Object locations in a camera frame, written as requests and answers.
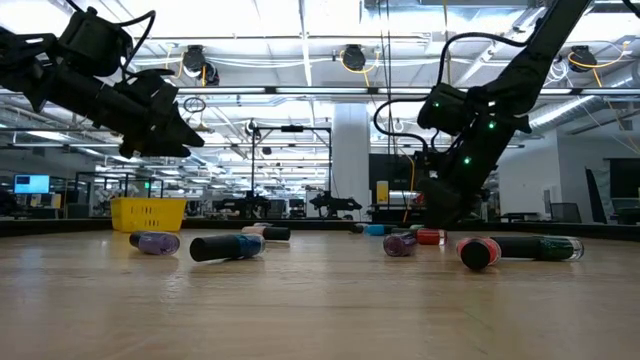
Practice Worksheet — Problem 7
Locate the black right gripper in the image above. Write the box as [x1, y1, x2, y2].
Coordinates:
[419, 119, 516, 229]

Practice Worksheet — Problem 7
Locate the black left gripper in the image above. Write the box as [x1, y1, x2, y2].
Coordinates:
[102, 70, 205, 157]

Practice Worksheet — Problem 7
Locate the dark red nail polish bottle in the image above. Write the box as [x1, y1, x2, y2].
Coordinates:
[415, 228, 449, 246]

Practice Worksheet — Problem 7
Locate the purple glitter nail polish bottle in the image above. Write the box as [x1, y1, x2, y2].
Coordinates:
[382, 232, 418, 258]

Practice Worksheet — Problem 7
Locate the coral pink nail polish bottle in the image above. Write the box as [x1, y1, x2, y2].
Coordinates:
[455, 236, 502, 272]

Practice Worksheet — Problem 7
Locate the bright blue nail polish bottle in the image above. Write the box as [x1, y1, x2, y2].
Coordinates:
[363, 223, 396, 237]

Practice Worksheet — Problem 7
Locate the yellow plastic basket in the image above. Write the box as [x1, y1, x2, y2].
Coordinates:
[110, 197, 188, 234]

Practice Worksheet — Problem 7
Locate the green glitter nail polish bottle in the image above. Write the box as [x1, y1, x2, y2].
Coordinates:
[492, 234, 585, 263]

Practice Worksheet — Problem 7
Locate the lilac purple nail polish bottle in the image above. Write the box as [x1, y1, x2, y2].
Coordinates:
[128, 230, 182, 257]

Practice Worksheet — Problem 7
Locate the teal blue nail polish bottle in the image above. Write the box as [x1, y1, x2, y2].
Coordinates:
[189, 233, 267, 263]

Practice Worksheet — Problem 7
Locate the pale pink nail polish bottle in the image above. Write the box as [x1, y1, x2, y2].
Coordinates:
[241, 225, 292, 242]

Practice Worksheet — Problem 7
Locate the black cabinet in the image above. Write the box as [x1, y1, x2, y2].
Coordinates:
[368, 153, 426, 221]

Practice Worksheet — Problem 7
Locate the white square column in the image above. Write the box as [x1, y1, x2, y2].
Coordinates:
[332, 102, 371, 221]

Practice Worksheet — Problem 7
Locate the black mesh bin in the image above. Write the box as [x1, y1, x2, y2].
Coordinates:
[549, 201, 583, 224]

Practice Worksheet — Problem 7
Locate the blue computer monitor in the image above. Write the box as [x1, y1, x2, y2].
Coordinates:
[13, 173, 51, 195]

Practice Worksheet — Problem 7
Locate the black leaning panel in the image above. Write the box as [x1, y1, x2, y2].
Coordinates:
[584, 167, 609, 225]

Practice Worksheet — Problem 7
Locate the hanging black ring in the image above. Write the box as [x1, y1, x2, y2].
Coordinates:
[182, 95, 207, 114]

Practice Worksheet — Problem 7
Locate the yellow background cable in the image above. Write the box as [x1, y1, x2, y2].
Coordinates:
[402, 153, 417, 224]

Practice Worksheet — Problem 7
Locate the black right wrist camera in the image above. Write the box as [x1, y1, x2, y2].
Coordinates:
[417, 82, 469, 136]

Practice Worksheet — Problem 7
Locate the black gantry frame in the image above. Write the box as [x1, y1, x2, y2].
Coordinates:
[249, 124, 334, 221]

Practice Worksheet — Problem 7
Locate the black aluminium table frame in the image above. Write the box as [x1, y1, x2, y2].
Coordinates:
[0, 217, 640, 242]

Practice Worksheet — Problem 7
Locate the yellow hanging cable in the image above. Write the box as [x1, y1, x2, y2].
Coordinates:
[441, 0, 452, 87]

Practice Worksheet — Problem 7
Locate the dark wall screen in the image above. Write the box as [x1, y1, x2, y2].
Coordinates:
[602, 157, 640, 200]

